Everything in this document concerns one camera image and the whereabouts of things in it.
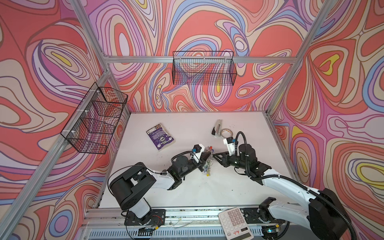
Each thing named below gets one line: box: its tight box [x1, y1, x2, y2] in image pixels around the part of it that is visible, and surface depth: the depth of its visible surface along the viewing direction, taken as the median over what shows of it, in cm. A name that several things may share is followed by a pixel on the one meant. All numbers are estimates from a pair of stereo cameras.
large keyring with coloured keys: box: [203, 146, 214, 177], surface depth 80 cm
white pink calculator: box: [218, 207, 254, 240], surface depth 71 cm
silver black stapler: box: [211, 119, 223, 137], surface depth 107 cm
